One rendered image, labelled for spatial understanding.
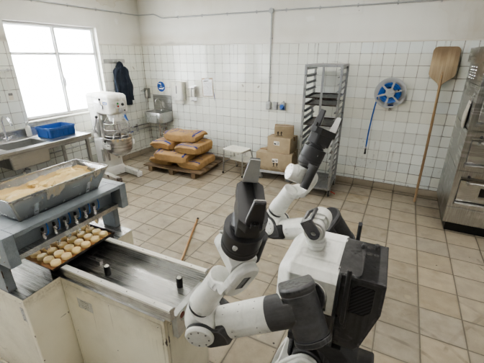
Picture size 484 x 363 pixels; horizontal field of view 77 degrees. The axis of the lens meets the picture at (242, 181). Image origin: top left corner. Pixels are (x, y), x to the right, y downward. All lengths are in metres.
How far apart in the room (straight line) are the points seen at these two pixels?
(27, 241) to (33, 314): 0.36
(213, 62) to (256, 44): 0.86
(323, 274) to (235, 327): 0.28
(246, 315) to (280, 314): 0.09
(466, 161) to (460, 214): 0.64
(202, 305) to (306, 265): 0.31
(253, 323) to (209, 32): 5.32
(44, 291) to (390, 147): 4.50
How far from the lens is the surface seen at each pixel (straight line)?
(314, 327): 0.83
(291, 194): 1.25
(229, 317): 0.88
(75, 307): 2.01
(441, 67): 4.86
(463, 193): 4.18
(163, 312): 1.50
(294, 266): 0.93
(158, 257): 1.79
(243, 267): 0.70
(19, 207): 1.76
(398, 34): 4.91
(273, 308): 0.83
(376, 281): 0.93
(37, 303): 1.95
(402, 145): 5.04
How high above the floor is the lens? 1.92
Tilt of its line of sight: 22 degrees down
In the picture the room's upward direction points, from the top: straight up
